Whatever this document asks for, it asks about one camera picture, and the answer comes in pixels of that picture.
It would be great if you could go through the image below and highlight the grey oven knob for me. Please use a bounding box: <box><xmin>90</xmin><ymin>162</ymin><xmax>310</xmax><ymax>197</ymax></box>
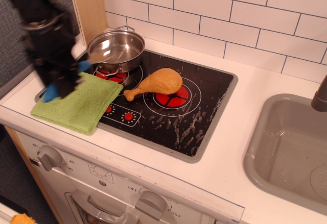
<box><xmin>37</xmin><ymin>145</ymin><xmax>63</xmax><ymax>171</ymax></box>
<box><xmin>135</xmin><ymin>191</ymin><xmax>168</xmax><ymax>221</ymax></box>

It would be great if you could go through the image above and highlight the grey fabric panel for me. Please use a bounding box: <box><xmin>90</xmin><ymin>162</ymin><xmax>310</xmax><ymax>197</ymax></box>
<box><xmin>1</xmin><ymin>0</ymin><xmax>76</xmax><ymax>89</ymax></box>

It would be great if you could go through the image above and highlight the green folded rag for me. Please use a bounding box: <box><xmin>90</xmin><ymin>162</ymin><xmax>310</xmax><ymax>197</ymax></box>
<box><xmin>31</xmin><ymin>72</ymin><xmax>123</xmax><ymax>135</ymax></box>

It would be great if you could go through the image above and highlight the grey faucet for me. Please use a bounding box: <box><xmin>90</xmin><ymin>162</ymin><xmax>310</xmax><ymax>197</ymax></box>
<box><xmin>311</xmin><ymin>76</ymin><xmax>327</xmax><ymax>112</ymax></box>

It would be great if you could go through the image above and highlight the grey right oven knob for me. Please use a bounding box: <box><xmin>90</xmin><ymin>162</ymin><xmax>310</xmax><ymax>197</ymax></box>
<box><xmin>135</xmin><ymin>191</ymin><xmax>168</xmax><ymax>221</ymax></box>

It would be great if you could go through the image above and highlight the grey toy sink basin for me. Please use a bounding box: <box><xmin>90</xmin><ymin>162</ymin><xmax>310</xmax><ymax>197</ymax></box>
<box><xmin>244</xmin><ymin>94</ymin><xmax>326</xmax><ymax>215</ymax></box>

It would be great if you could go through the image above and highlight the orange fuzzy object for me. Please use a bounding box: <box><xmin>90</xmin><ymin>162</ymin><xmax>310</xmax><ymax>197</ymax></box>
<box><xmin>10</xmin><ymin>213</ymin><xmax>36</xmax><ymax>224</ymax></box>

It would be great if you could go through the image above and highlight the orange plastic chicken drumstick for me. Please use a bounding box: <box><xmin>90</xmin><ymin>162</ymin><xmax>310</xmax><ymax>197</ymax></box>
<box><xmin>123</xmin><ymin>68</ymin><xmax>183</xmax><ymax>102</ymax></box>

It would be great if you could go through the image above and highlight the grey oven door handle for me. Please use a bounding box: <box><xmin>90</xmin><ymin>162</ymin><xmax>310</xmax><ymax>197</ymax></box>
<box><xmin>71</xmin><ymin>190</ymin><xmax>139</xmax><ymax>223</ymax></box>

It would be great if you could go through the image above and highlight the grey left oven knob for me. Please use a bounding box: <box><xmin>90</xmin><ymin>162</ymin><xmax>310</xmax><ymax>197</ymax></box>
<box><xmin>37</xmin><ymin>145</ymin><xmax>63</xmax><ymax>171</ymax></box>

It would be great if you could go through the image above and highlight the black toy stovetop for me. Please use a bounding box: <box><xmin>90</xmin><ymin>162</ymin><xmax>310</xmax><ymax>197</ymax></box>
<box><xmin>34</xmin><ymin>49</ymin><xmax>239</xmax><ymax>164</ymax></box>

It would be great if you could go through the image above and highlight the wooden side post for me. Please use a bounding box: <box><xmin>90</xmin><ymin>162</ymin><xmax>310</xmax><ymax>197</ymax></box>
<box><xmin>72</xmin><ymin>0</ymin><xmax>108</xmax><ymax>46</ymax></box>

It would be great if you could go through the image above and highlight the stainless steel pot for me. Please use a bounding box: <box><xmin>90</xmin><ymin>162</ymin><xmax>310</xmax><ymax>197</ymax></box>
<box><xmin>86</xmin><ymin>26</ymin><xmax>145</xmax><ymax>77</ymax></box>

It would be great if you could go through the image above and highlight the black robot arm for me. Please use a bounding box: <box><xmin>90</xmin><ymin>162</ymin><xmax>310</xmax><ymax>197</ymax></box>
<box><xmin>10</xmin><ymin>0</ymin><xmax>80</xmax><ymax>98</ymax></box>

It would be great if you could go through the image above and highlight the blue handled metal spoon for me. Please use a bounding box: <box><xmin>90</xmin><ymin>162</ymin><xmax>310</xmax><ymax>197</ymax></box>
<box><xmin>43</xmin><ymin>52</ymin><xmax>107</xmax><ymax>103</ymax></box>

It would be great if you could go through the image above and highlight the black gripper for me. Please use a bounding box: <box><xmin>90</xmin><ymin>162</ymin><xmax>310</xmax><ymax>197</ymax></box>
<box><xmin>21</xmin><ymin>22</ymin><xmax>82</xmax><ymax>98</ymax></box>

